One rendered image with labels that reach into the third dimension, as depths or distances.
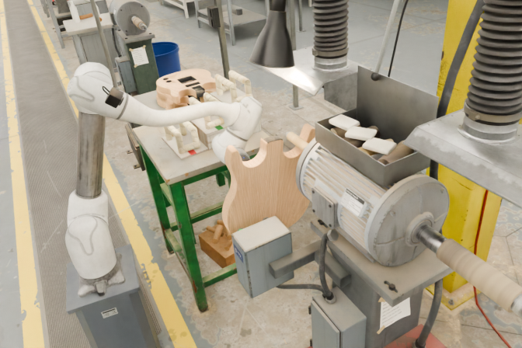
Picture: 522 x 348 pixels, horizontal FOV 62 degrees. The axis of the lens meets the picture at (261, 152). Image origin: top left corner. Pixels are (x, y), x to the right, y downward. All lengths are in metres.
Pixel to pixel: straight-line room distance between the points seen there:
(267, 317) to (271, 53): 1.66
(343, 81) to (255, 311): 1.63
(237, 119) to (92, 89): 0.54
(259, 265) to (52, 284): 2.00
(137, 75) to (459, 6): 2.56
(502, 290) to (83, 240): 1.38
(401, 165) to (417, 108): 0.15
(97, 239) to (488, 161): 1.38
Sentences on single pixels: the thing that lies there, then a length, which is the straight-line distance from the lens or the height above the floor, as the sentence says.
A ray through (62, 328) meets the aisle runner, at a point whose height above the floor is 0.00.
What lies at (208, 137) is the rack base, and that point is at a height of 1.00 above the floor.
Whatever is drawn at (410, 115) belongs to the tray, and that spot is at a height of 1.49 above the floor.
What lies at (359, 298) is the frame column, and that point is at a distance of 1.35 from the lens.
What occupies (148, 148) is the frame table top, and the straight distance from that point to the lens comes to 2.28.
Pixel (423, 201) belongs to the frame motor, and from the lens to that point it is 1.12.
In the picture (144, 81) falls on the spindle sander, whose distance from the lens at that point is 3.77.
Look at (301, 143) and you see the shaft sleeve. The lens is 1.47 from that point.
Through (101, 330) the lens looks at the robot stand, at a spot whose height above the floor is 0.52.
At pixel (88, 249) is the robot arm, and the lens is 1.79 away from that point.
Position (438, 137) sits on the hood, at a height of 1.54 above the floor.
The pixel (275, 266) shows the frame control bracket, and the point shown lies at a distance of 1.34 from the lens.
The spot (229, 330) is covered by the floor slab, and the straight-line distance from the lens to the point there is 2.52.
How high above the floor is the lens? 2.00
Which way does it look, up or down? 31 degrees down
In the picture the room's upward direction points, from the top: 6 degrees counter-clockwise
